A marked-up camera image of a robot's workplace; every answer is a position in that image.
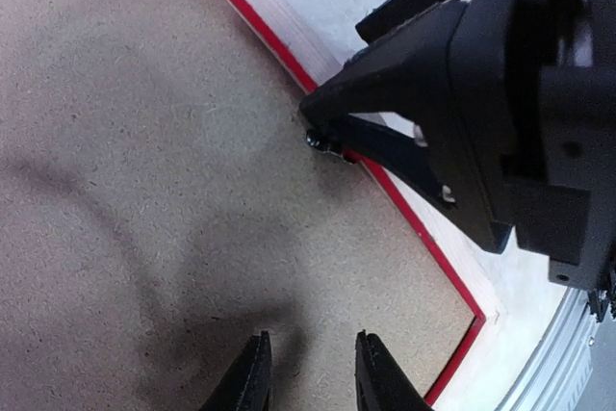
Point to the red wooden picture frame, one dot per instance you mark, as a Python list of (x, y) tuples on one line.
[(395, 107)]

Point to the aluminium front rail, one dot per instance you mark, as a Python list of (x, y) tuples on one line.
[(558, 371)]

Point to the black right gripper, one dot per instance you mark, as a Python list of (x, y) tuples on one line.
[(535, 84)]

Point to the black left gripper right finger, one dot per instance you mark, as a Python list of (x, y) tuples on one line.
[(381, 384)]

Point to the brown frame backing board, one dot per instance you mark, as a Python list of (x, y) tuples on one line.
[(159, 206)]

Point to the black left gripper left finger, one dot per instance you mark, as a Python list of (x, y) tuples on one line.
[(246, 384)]

